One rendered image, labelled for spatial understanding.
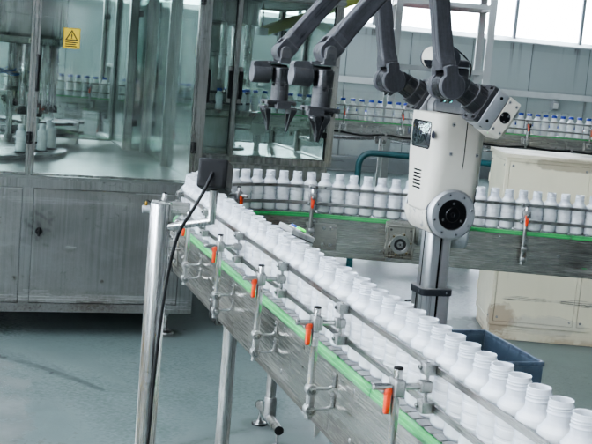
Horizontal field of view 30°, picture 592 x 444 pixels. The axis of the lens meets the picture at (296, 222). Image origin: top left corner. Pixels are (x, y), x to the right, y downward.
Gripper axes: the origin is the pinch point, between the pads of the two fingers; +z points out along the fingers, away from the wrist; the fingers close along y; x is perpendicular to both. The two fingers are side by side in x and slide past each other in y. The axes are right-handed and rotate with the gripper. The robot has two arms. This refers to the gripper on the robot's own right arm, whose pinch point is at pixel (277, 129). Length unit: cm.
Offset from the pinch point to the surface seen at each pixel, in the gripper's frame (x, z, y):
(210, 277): 10, 48, 21
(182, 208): -40, 33, 21
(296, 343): 103, 43, 21
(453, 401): 181, 32, 18
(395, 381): 176, 30, 27
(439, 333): 169, 23, 16
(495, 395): 194, 27, 18
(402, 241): -70, 48, -78
